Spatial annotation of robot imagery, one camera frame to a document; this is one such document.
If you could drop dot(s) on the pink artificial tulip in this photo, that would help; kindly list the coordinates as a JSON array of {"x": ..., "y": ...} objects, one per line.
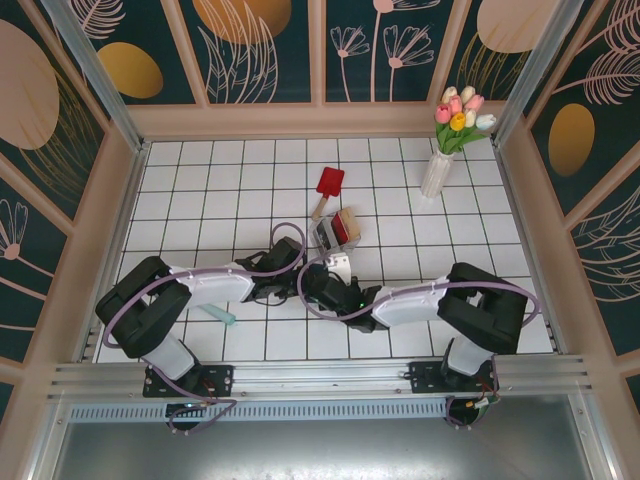
[
  {"x": 455, "y": 105},
  {"x": 474, "y": 102},
  {"x": 442, "y": 113}
]

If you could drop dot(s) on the clear acrylic card box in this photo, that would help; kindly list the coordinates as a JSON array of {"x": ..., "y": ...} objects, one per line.
[{"x": 330, "y": 240}]

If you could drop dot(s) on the pale blue artificial tulip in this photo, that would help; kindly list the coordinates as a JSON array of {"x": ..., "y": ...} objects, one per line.
[{"x": 486, "y": 121}]

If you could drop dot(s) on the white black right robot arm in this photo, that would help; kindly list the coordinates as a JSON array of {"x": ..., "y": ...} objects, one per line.
[{"x": 405, "y": 305}]

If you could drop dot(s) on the aluminium frame post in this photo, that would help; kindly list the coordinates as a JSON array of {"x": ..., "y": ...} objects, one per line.
[
  {"x": 95, "y": 75},
  {"x": 545, "y": 70}
]

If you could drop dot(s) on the green tulip stems bunch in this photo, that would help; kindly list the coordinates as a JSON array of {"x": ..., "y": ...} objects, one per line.
[{"x": 452, "y": 140}]

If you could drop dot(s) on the black printed card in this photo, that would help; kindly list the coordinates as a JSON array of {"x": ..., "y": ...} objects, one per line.
[{"x": 322, "y": 235}]

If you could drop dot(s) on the red spatula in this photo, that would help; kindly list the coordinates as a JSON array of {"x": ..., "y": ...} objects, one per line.
[{"x": 331, "y": 180}]

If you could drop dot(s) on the teal plastic item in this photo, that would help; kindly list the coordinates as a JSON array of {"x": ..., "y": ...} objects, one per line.
[{"x": 220, "y": 315}]

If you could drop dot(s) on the yellow artificial tulip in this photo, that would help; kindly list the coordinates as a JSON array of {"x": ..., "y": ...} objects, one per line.
[{"x": 457, "y": 121}]

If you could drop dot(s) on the red chip card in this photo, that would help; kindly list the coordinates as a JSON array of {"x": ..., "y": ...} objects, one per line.
[{"x": 341, "y": 227}]

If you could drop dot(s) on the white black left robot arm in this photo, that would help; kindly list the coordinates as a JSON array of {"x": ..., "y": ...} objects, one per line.
[{"x": 215, "y": 287}]

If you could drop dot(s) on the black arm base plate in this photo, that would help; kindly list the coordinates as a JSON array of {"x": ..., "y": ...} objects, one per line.
[
  {"x": 425, "y": 377},
  {"x": 220, "y": 380}
]

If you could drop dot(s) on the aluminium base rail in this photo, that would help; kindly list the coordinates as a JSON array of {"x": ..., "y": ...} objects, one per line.
[{"x": 320, "y": 375}]

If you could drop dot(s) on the gold card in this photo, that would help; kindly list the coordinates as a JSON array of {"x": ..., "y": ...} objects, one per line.
[{"x": 351, "y": 222}]

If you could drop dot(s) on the white artificial tulip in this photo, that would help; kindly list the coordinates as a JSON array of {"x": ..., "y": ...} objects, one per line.
[
  {"x": 471, "y": 118},
  {"x": 467, "y": 93},
  {"x": 450, "y": 94}
]

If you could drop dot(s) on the white ribbed ceramic vase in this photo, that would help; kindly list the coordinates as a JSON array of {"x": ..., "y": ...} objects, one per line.
[{"x": 436, "y": 175}]

